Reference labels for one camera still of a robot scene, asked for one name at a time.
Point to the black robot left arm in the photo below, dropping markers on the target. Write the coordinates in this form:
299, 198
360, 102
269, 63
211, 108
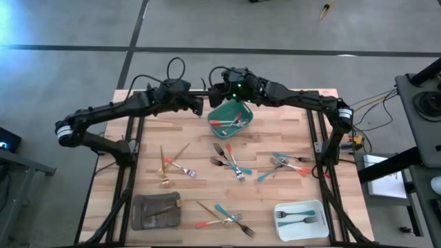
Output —
110, 112

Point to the white plastic bin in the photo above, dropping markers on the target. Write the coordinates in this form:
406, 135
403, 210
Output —
299, 232

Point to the yellow pointed stick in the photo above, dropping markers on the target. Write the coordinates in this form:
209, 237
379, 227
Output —
325, 12

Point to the dark grey table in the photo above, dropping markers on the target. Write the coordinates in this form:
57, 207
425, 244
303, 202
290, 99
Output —
425, 206

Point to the grey metal bench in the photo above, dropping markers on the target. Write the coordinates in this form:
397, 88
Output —
20, 163

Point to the black aluminium table frame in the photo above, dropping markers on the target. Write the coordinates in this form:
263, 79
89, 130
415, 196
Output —
140, 132

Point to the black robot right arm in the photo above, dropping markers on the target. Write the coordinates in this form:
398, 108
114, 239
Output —
303, 101

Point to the teal green plastic bin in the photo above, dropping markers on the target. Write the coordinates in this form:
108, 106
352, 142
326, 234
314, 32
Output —
224, 112

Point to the grey translucent bin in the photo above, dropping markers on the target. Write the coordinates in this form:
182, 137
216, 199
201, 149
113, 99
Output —
141, 206

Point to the black pole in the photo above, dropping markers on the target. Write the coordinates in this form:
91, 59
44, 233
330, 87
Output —
427, 71

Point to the small black floor object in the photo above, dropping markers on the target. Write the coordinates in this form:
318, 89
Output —
406, 230

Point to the yellow black connector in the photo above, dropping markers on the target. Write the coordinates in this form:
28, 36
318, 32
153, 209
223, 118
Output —
356, 139

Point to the black device blue light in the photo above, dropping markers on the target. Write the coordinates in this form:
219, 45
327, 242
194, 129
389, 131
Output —
10, 137

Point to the grey metal base bracket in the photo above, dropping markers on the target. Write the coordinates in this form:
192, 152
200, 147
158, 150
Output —
318, 147

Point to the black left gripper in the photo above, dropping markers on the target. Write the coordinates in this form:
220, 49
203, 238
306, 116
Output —
179, 96

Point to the grey side table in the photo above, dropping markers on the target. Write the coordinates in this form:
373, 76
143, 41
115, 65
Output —
406, 120

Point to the white round object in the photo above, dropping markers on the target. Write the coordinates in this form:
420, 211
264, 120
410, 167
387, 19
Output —
437, 186

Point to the black beam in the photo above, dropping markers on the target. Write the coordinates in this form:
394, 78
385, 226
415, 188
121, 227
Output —
389, 164

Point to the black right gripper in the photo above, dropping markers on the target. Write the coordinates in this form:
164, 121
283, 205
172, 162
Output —
234, 81

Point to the white box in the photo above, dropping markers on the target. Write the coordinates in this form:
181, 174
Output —
382, 186

